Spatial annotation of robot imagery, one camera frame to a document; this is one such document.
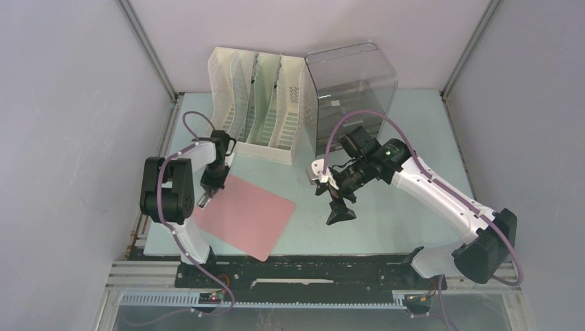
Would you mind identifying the smoky transparent drawer cabinet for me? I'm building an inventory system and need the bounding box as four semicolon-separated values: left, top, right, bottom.
304;40;398;156

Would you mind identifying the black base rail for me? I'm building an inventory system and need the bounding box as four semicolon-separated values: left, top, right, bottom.
175;254;447;305

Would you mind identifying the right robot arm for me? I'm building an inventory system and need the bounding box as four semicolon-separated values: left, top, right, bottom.
307;126;517;288

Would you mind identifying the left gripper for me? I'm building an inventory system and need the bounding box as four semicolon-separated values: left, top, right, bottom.
200;161;230;199

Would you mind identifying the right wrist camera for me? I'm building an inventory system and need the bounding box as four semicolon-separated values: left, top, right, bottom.
306;159;339;190

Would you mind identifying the pink folder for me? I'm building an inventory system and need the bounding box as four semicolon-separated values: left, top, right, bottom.
190;174;296;261

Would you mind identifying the green clipboard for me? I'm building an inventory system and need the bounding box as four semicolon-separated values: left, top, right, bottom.
246;53;281;146

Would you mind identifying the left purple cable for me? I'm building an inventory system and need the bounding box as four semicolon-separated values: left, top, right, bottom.
156;110;237;317

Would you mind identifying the blue folder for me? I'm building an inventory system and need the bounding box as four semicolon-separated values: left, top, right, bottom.
227;51;259;142

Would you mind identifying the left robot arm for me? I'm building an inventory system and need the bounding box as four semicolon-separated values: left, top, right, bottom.
139;130;237;288

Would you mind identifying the white file organizer rack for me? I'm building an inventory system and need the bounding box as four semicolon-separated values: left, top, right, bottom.
208;47;317;165

